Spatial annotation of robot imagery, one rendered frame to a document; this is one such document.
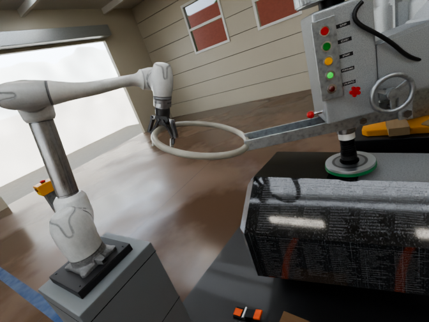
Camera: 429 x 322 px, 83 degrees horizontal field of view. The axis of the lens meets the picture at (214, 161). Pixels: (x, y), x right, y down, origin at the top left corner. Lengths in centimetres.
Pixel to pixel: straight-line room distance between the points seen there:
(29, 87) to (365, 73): 126
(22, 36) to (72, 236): 674
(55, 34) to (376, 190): 773
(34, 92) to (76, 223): 55
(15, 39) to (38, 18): 109
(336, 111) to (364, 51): 23
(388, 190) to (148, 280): 116
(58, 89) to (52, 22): 736
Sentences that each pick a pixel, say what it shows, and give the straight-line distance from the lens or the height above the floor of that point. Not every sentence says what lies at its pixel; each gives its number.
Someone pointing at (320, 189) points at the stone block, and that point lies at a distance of 131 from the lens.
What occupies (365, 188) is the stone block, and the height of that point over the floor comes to 79.
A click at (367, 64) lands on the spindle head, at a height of 131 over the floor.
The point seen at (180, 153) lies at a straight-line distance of 101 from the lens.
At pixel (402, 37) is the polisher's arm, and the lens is 116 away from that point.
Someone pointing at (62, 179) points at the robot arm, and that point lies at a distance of 138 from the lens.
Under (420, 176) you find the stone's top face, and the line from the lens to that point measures 131.
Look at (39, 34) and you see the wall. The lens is 786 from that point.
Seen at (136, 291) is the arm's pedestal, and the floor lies 67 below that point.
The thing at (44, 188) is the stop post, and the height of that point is 105.
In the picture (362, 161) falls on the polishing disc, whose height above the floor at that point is 88.
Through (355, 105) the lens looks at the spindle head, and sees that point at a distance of 113.
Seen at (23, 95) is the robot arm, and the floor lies 160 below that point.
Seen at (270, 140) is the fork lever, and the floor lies 110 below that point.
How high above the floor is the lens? 149
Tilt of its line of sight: 21 degrees down
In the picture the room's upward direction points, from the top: 19 degrees counter-clockwise
